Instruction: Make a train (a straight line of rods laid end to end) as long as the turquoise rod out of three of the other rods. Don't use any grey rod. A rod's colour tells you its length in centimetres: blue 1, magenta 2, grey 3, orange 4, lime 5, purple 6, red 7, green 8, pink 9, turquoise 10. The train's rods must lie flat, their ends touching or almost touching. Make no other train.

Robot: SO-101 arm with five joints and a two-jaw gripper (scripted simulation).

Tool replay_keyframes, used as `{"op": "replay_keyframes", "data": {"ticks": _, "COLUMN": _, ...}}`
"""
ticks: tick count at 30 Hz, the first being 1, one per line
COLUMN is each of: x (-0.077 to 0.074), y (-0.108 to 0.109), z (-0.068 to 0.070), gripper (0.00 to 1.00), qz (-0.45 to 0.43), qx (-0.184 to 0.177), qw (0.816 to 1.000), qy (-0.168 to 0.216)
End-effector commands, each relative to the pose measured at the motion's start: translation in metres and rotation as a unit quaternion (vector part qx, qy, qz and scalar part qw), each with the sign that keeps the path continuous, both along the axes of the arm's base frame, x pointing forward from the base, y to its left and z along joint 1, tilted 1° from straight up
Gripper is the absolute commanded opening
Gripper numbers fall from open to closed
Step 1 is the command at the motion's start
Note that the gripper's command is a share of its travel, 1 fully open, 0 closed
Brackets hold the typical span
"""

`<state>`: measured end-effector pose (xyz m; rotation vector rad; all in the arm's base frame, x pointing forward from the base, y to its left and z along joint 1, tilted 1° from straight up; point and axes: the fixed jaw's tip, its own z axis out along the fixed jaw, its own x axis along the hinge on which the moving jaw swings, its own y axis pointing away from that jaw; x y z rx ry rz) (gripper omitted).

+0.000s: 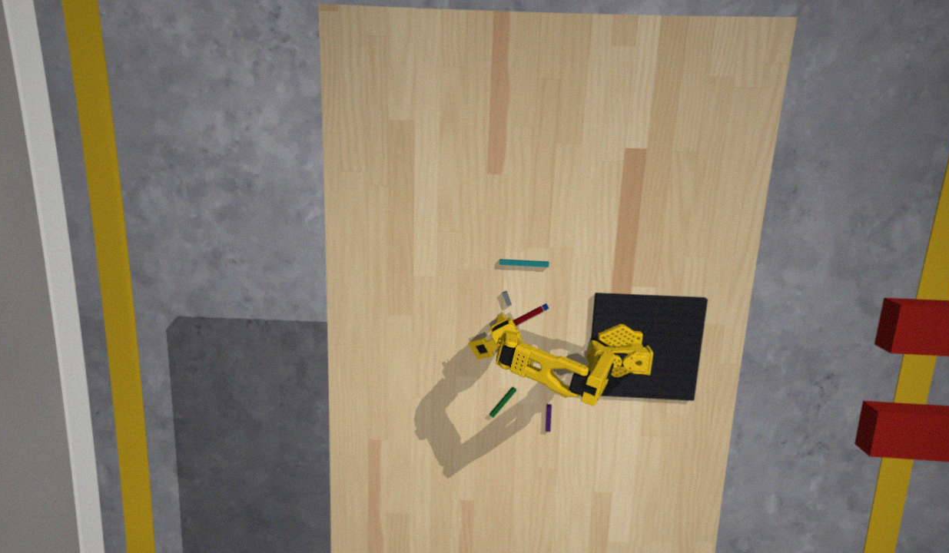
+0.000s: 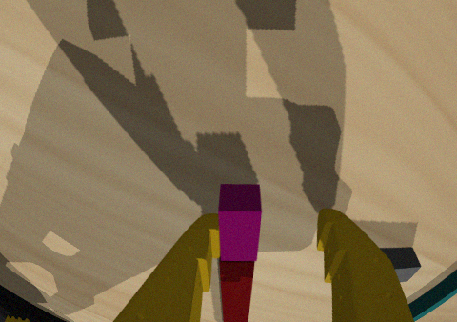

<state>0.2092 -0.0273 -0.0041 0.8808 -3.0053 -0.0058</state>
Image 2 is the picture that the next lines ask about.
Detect turquoise rod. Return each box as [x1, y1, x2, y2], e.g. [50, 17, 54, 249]
[408, 270, 457, 322]

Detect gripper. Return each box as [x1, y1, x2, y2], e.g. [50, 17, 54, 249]
[113, 209, 414, 322]

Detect magenta rectangular block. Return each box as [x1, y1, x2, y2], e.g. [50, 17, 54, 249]
[218, 184, 262, 261]

